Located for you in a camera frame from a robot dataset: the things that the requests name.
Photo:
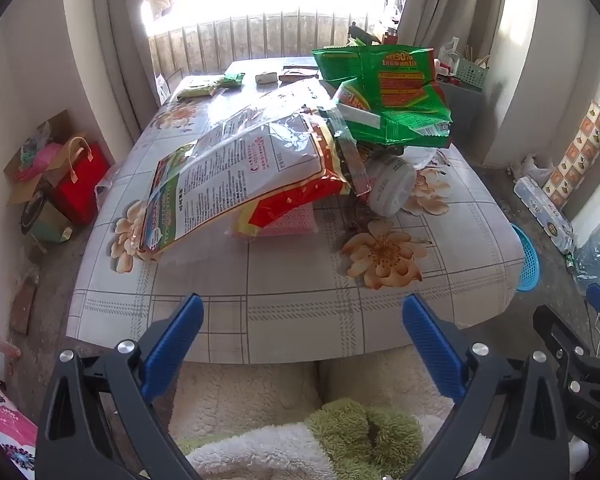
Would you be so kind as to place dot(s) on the blue plastic basket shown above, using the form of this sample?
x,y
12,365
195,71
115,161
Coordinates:
x,y
527,260

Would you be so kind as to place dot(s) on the large printed plastic food bag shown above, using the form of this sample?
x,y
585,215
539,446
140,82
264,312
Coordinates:
x,y
230,170

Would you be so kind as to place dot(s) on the green snack bag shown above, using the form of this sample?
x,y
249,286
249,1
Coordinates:
x,y
405,95

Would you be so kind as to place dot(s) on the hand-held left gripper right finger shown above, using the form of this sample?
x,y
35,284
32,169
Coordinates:
x,y
432,350

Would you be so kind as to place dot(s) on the brown board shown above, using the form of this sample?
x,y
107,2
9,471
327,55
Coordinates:
x,y
24,305

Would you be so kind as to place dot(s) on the yellow green packet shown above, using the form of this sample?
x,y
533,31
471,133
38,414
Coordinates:
x,y
197,89

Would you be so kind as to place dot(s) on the green plastic crate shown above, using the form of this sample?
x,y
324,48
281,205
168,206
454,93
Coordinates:
x,y
472,74

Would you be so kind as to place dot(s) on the white plastic bottle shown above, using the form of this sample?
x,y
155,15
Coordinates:
x,y
390,185

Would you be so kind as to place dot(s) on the pink floral bag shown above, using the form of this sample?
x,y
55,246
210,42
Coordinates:
x,y
5,425

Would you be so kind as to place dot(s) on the tile print roll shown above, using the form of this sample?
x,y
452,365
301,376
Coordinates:
x,y
580,155

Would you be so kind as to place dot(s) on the wrapped paper roll pack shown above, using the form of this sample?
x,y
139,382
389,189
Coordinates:
x,y
542,207

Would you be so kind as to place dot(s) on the small white box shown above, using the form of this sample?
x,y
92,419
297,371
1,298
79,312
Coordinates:
x,y
265,78

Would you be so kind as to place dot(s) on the cardboard box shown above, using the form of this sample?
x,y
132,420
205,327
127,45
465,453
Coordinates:
x,y
25,180

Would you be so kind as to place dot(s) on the green can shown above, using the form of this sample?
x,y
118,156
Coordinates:
x,y
571,261

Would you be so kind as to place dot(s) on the crumpled white plastic bag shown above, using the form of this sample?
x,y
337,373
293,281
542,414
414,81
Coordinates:
x,y
532,170

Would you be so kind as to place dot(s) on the plastic wrapped water jug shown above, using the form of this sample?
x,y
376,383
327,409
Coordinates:
x,y
597,250

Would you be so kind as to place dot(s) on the green square box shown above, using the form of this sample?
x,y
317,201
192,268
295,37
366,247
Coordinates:
x,y
50,220

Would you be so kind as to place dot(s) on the brown flat packet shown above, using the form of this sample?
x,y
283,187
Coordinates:
x,y
295,76

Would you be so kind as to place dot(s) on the thin brown packet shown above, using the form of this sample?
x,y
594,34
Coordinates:
x,y
300,66

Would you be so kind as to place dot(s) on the grey cabinet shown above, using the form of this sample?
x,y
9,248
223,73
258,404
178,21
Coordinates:
x,y
462,115

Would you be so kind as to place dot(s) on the green fleece cloth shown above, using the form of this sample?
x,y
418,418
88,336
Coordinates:
x,y
365,435

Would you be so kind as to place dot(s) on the pink sponge cloth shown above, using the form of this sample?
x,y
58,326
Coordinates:
x,y
292,221

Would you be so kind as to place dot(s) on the red gift bag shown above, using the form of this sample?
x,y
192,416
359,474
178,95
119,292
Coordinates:
x,y
82,185

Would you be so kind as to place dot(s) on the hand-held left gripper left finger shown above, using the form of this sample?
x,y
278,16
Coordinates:
x,y
172,345

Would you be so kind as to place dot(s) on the clear plastic bag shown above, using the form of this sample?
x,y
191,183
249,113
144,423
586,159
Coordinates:
x,y
162,90

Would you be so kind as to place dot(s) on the beige curtain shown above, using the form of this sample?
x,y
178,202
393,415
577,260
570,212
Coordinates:
x,y
440,0
110,35

